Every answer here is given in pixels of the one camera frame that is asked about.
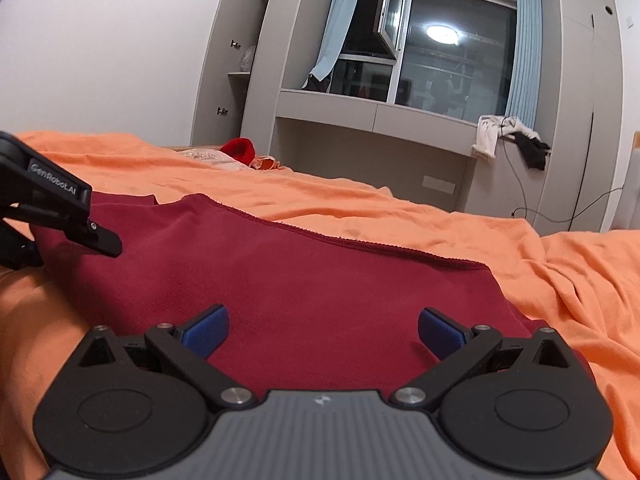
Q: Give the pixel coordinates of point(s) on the clear plastic bag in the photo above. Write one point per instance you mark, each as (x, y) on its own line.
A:
(247, 58)

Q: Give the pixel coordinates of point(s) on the white wall socket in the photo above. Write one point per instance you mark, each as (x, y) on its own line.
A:
(439, 185)

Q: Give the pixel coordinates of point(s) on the grey window sill shelf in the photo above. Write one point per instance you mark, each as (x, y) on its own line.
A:
(375, 115)

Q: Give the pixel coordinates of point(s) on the pale patterned pillow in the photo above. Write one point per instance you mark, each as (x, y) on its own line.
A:
(205, 156)

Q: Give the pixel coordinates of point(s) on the light blue curtain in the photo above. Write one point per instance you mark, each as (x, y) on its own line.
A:
(337, 25)
(525, 55)

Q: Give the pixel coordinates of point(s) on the dark red sweater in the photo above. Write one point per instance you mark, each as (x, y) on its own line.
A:
(310, 300)

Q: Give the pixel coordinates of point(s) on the orange bed sheet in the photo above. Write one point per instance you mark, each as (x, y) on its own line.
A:
(560, 280)

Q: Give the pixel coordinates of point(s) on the open grey wardrobe door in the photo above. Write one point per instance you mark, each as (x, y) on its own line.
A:
(222, 60)

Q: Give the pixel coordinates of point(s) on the small orange cloth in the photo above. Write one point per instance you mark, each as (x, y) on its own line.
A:
(265, 164)

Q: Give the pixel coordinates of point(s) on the grey built-in wardrobe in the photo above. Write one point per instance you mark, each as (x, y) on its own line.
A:
(575, 100)

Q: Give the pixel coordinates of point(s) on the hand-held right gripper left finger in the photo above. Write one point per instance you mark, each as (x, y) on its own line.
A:
(207, 332)

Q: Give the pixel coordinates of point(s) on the bright red cloth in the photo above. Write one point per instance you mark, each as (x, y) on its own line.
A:
(240, 150)

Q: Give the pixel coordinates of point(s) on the open window sash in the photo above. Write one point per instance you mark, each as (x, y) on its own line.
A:
(392, 7)

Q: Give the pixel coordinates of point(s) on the black cloth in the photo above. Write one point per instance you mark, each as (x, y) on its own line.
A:
(535, 152)

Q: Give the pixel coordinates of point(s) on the large glass window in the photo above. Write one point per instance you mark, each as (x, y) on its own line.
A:
(450, 50)

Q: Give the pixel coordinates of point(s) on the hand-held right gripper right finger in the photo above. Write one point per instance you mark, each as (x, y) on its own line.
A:
(440, 332)

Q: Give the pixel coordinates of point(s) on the white cloth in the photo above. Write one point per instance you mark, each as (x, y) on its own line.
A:
(486, 135)

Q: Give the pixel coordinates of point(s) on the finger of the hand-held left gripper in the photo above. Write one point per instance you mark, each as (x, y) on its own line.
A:
(17, 247)
(97, 237)

